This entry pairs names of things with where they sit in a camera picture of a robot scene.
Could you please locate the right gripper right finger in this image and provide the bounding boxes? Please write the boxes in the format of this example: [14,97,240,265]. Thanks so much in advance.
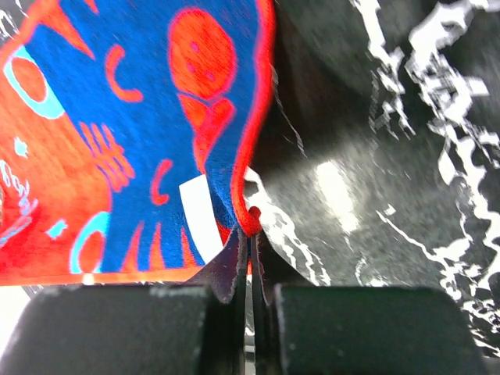
[250,234,488,374]

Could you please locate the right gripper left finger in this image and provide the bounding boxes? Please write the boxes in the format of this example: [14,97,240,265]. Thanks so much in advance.
[1,228,248,374]

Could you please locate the red and blue towel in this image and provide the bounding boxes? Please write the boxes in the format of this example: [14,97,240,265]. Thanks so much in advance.
[1,1,275,285]

